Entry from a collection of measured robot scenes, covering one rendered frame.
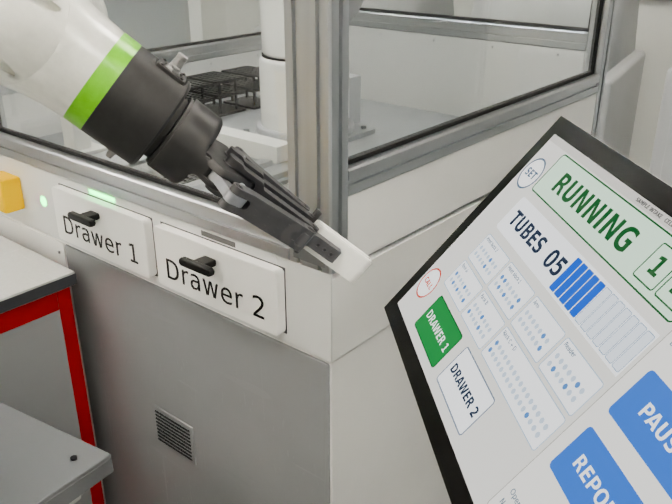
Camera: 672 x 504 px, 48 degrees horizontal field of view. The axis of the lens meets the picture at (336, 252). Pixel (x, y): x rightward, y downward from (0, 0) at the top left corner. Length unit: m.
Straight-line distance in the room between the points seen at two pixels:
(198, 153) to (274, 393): 0.66
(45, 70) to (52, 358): 1.04
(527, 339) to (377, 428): 0.66
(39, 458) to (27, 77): 0.53
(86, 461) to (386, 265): 0.51
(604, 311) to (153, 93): 0.41
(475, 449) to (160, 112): 0.39
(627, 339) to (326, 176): 0.52
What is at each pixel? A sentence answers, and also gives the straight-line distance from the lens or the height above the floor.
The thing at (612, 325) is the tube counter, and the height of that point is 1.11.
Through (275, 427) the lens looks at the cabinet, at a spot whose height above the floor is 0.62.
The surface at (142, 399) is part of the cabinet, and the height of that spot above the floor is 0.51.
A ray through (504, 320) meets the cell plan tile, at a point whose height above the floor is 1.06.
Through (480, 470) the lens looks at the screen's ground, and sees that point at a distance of 0.66.
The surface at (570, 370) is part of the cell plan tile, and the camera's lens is 0.64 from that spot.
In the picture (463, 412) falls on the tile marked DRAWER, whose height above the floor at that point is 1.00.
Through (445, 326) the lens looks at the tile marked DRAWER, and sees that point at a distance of 0.81.
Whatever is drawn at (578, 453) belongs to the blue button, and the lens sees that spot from 0.59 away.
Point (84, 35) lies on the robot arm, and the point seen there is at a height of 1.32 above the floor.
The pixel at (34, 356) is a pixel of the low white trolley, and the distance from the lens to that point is 1.62.
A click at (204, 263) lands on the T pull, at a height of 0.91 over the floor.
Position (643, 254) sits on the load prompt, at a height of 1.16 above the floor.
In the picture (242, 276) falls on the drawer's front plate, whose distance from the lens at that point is 1.17.
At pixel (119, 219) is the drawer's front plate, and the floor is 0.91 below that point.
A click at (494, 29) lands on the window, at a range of 1.35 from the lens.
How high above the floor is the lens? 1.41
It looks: 24 degrees down
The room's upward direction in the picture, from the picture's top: straight up
